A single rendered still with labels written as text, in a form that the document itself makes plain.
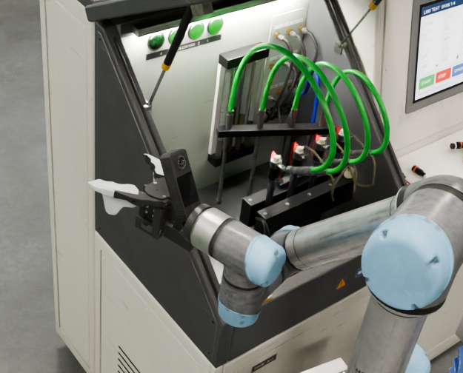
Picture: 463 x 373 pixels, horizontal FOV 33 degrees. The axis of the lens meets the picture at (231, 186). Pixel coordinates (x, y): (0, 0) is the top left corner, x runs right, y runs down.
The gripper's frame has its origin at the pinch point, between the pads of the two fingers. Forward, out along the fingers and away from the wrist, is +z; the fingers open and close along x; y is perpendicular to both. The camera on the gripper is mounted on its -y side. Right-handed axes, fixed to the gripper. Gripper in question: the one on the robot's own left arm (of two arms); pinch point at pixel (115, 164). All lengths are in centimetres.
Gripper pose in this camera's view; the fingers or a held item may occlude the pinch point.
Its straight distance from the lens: 143.8
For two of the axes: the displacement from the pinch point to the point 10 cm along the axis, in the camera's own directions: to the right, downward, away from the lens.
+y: -1.8, 8.2, 5.3
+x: 5.7, -3.5, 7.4
